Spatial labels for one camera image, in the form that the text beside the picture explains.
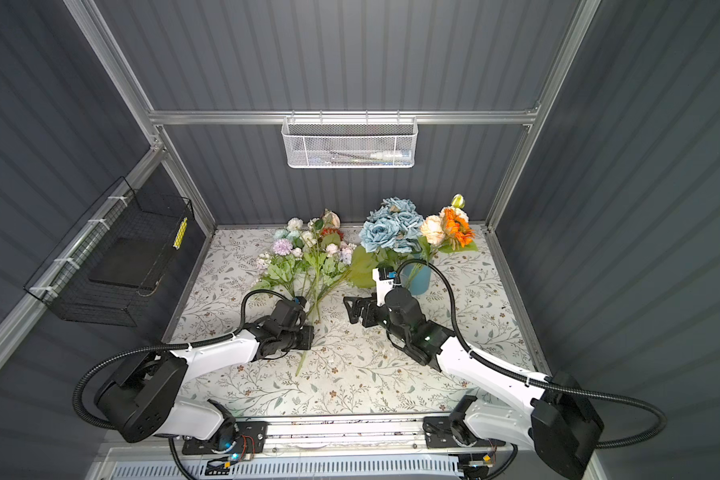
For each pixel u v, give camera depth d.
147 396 0.43
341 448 0.73
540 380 0.44
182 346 0.49
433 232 0.69
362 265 0.98
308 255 1.02
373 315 0.69
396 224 0.69
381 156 0.91
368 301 0.68
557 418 0.40
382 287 0.68
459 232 0.61
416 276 0.77
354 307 0.69
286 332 0.71
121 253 0.75
